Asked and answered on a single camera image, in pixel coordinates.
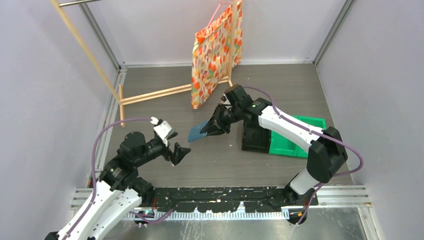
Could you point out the blue leather card holder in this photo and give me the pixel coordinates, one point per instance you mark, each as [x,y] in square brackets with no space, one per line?
[196,132]

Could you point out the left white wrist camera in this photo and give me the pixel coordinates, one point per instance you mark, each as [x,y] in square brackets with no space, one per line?
[163,130]

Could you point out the aluminium frame rail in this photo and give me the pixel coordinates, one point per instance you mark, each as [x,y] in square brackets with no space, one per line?
[329,196]

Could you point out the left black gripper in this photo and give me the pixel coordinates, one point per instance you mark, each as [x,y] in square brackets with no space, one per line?
[179,152]

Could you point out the pink clothes hanger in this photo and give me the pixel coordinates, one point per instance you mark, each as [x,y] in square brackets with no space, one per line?
[219,10]

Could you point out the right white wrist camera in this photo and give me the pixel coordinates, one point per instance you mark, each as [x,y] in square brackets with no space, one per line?
[225,100]

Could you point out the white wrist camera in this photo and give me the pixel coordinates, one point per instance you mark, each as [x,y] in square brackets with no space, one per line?
[163,130]
[225,100]

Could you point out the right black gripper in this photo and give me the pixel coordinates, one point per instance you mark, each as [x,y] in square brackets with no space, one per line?
[216,120]

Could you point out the green plastic bin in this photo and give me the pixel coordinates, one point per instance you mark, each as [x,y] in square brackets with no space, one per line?
[280,145]

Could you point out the floral orange fabric bag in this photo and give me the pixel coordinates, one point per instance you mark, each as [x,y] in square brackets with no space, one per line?
[211,54]

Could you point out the wooden clothes rack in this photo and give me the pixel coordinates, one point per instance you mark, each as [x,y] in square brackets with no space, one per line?
[117,92]

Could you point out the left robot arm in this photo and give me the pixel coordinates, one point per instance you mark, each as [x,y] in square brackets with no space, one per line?
[119,189]

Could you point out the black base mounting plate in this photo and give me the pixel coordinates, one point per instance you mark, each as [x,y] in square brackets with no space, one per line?
[257,199]

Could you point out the black plastic bin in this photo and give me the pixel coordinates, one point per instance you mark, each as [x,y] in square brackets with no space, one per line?
[255,138]

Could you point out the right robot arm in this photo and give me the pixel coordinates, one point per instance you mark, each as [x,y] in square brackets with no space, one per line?
[326,152]

